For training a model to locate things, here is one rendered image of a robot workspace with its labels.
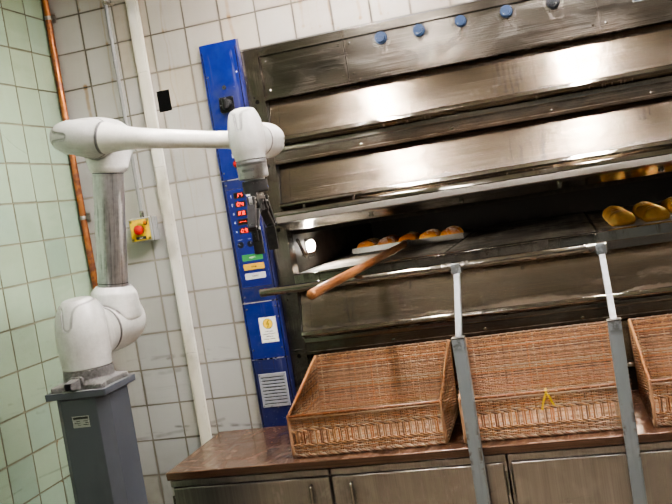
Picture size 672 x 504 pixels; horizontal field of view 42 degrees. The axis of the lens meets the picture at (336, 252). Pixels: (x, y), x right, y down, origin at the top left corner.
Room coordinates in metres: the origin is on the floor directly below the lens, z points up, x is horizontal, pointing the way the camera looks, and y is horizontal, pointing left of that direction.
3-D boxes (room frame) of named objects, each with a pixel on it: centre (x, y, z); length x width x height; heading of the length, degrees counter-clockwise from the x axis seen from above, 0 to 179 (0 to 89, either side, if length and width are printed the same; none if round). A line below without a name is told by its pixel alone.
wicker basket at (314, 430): (3.16, -0.06, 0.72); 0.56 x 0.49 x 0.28; 76
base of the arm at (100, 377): (2.68, 0.83, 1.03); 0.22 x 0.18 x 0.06; 166
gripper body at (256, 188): (2.56, 0.20, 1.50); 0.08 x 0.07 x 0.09; 166
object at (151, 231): (3.62, 0.77, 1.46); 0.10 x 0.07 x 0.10; 75
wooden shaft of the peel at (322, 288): (3.28, -0.12, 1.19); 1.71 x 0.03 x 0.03; 166
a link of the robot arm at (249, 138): (2.57, 0.20, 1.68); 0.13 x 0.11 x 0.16; 163
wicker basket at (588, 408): (3.01, -0.64, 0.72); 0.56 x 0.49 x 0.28; 76
